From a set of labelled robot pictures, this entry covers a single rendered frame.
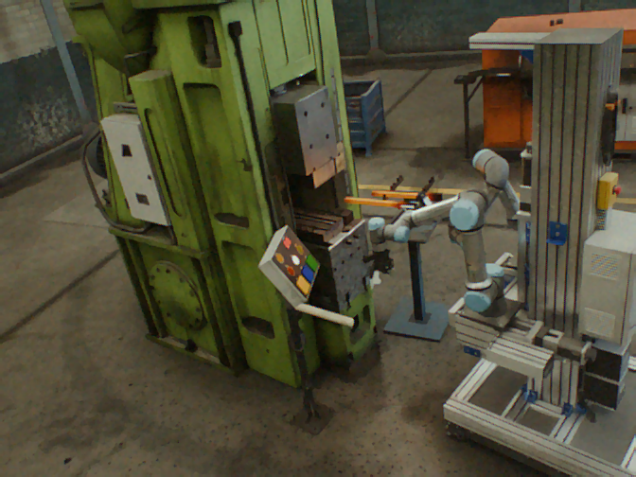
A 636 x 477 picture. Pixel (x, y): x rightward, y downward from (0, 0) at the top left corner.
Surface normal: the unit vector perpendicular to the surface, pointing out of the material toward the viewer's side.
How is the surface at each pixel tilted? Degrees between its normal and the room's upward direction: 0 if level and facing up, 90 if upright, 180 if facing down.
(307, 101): 90
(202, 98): 89
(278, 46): 90
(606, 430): 0
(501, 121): 91
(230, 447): 0
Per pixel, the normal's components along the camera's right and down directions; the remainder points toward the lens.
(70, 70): 0.89, 0.09
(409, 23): -0.43, 0.52
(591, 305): -0.64, 0.45
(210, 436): -0.15, -0.87
